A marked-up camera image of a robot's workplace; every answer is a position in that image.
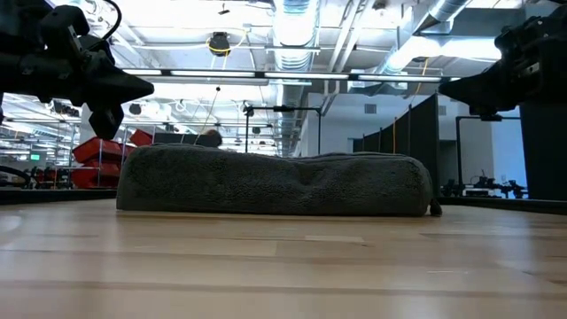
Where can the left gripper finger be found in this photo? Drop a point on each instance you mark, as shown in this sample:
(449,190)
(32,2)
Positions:
(115,97)
(115,80)

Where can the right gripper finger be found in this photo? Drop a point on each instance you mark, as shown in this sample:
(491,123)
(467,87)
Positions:
(487,77)
(487,98)

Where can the dark grey fluffy towel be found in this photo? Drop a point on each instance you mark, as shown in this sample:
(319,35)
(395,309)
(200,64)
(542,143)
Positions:
(274,186)

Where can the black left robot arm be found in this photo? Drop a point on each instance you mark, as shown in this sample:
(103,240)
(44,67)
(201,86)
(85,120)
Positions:
(17,53)

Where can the red plastic bin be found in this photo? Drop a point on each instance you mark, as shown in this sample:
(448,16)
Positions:
(93,178)
(141,138)
(102,150)

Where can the black monitor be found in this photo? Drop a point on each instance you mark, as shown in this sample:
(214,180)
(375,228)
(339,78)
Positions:
(177,139)

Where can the row of black dividers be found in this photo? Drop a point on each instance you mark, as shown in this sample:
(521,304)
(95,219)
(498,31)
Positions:
(421,142)

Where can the black room divider panel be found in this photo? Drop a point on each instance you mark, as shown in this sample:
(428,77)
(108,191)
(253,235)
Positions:
(545,155)

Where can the black background robot rig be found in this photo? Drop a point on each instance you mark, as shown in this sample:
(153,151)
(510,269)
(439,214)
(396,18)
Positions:
(487,184)

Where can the green exit sign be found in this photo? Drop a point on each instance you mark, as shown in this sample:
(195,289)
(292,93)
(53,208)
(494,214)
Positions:
(34,157)

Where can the long ceiling light fixture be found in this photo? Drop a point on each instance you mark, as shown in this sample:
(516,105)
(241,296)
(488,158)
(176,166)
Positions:
(212,73)

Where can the person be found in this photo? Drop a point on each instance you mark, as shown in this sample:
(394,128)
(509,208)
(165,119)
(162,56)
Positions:
(214,137)

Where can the black pipe frame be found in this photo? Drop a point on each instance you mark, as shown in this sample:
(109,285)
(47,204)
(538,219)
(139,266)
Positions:
(459,150)

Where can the silver ventilation duct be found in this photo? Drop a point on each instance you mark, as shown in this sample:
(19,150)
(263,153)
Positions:
(294,35)
(443,9)

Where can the wall vent grille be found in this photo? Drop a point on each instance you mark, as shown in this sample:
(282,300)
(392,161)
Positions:
(370,109)

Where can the black metal stand frame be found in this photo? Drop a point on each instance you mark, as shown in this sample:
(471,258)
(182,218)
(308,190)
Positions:
(283,108)

